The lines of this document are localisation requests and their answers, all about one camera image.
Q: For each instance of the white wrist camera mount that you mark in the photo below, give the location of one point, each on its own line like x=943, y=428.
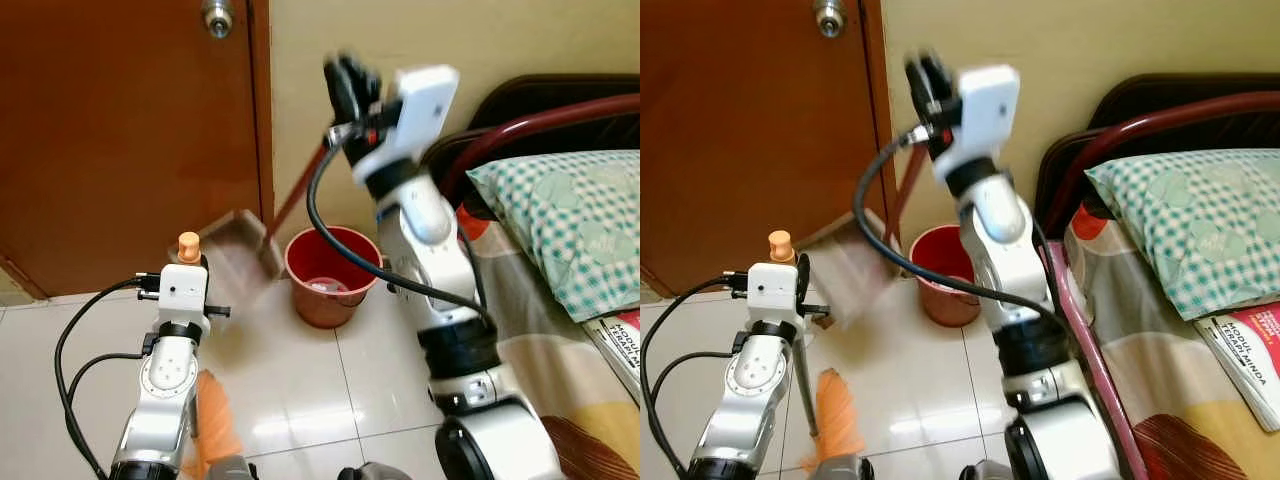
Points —
x=420, y=105
x=182, y=288
x=985, y=105
x=772, y=290

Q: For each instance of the grey left robot foot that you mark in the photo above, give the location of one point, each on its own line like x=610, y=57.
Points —
x=228, y=469
x=850, y=469

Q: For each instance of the green checkered pillow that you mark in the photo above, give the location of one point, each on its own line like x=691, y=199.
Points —
x=570, y=220
x=1200, y=220

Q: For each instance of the silver round door knob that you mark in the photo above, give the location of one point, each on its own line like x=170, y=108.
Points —
x=217, y=16
x=829, y=16

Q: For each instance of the grey right robot foot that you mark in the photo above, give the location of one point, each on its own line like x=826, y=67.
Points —
x=985, y=471
x=368, y=472

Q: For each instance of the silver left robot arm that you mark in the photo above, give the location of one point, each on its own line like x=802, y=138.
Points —
x=165, y=385
x=750, y=385

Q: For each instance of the dark wooden bed headboard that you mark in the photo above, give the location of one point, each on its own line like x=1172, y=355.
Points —
x=1160, y=90
x=540, y=93

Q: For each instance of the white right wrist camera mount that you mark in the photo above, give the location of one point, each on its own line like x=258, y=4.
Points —
x=985, y=105
x=420, y=105

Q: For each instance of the curved red metal bed rail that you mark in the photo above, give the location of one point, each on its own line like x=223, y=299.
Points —
x=1180, y=112
x=560, y=113

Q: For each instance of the white and pink book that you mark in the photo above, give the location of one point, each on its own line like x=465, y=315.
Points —
x=620, y=350
x=1250, y=360

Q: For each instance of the orange bristle broom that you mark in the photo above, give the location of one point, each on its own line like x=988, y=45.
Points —
x=212, y=420
x=835, y=410

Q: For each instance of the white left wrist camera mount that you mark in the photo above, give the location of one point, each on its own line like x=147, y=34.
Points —
x=182, y=288
x=772, y=290

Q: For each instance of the pink metal bed side rail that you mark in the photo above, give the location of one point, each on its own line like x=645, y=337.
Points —
x=1095, y=360

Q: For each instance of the patterned beige bed sheet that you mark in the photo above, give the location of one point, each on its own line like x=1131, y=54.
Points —
x=1160, y=370
x=555, y=370

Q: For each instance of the grey robot foot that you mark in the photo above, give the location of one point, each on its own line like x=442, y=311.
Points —
x=850, y=469
x=368, y=472
x=985, y=471
x=228, y=469

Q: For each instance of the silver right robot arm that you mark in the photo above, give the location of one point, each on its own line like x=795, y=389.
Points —
x=425, y=250
x=1005, y=260

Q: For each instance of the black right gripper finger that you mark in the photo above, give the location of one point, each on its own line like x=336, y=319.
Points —
x=365, y=75
x=338, y=80
x=916, y=76
x=938, y=68

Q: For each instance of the red plastic bucket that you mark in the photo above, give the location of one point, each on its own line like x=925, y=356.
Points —
x=330, y=305
x=945, y=300

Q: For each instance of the brown wooden door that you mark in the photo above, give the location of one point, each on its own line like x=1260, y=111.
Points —
x=110, y=140
x=740, y=140

